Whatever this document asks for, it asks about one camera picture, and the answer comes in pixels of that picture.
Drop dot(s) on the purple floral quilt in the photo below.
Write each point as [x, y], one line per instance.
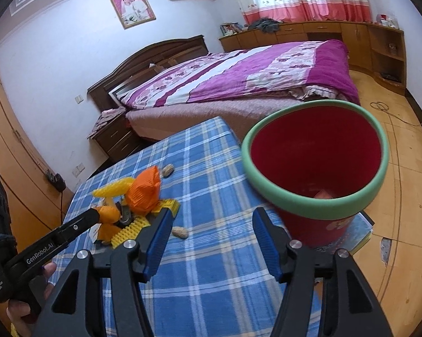
[232, 77]

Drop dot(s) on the orange foam fruit net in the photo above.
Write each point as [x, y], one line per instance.
[144, 189]

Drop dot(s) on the person's left hand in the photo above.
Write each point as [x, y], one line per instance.
[19, 317]

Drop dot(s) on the orange plastic wrapper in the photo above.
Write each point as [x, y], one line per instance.
[110, 217]

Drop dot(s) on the blue plaid tablecloth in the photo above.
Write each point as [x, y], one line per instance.
[211, 189]

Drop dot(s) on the long wooden cabinet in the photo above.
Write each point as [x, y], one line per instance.
[355, 42]

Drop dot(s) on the grey clothes pile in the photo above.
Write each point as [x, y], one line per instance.
[265, 24]

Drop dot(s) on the orange wooden wardrobe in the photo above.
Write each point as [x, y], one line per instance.
[7, 130]

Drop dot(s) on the dark wooden bed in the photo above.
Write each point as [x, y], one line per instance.
[144, 56]

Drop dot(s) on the red bin green rim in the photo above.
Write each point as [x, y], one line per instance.
[320, 154]

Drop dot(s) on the small glass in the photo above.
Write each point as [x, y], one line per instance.
[393, 49]

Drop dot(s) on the flat black item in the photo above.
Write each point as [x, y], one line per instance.
[388, 76]

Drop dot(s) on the white wall socket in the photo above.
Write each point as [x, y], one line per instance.
[78, 169]

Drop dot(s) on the red jar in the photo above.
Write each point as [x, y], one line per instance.
[381, 17]

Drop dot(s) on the blue grey flat box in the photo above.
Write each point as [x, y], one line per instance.
[358, 235]

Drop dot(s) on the dark wooden nightstand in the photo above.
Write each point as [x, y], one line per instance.
[116, 138]

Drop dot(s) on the framed wall photo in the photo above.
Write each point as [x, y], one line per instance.
[133, 8]

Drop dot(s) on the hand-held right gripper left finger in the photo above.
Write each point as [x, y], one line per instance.
[158, 249]

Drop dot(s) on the pink clothes pile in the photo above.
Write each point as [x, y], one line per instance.
[104, 121]

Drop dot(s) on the mauve bed sheet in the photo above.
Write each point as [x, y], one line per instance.
[197, 116]

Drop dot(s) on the wall light switch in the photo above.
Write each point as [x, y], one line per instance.
[78, 98]

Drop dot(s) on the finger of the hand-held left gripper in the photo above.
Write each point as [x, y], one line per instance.
[81, 223]

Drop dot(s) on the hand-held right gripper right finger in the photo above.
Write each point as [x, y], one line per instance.
[267, 249]

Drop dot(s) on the yellow foam fruit net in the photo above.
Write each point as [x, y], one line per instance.
[109, 189]

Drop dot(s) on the pink scrap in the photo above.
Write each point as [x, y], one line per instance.
[323, 194]

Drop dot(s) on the peanut in shell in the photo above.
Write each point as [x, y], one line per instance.
[179, 233]
[168, 170]

